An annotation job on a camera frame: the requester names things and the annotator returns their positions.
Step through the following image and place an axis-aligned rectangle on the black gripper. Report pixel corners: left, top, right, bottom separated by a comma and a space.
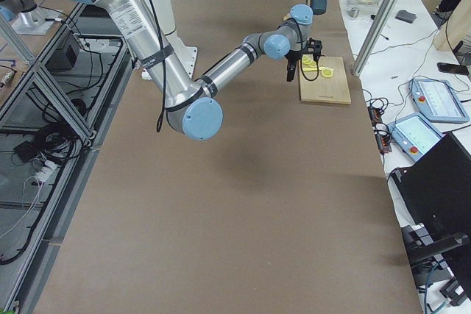
286, 38, 322, 82

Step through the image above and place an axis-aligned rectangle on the dark teal cup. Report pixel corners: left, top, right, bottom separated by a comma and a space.
311, 0, 327, 15

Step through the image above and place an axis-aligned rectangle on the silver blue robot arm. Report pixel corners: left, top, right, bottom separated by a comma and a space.
74, 0, 314, 140

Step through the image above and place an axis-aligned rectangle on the small steel cup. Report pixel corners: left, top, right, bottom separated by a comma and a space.
348, 7, 360, 19

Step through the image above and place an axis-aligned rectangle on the yellow plastic knife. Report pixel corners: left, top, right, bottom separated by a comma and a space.
301, 65, 332, 72

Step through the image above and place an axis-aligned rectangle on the lemon slice top right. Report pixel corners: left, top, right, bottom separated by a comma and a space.
302, 55, 315, 65

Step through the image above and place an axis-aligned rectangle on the wooden cutting board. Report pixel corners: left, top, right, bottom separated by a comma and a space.
298, 56, 351, 104

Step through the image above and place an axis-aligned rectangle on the lemon slice front left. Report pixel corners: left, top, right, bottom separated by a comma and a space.
319, 67, 334, 78

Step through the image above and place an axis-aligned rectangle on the blue teach pendant near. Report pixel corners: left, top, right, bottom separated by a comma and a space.
388, 113, 444, 162

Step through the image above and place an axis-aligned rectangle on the blue teach pendant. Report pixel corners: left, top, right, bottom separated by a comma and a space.
411, 79, 470, 124
388, 113, 444, 162

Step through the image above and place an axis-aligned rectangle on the blue teach pendant far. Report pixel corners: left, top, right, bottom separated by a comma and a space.
411, 79, 470, 124

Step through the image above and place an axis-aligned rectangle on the black smartphone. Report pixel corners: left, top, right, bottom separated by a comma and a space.
437, 62, 470, 76

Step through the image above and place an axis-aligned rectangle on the black monitor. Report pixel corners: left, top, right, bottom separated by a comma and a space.
392, 132, 470, 296

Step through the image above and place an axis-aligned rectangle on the black power box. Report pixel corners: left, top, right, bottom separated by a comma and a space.
46, 32, 80, 71

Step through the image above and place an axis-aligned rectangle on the aluminium frame post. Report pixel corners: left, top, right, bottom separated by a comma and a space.
352, 0, 397, 76

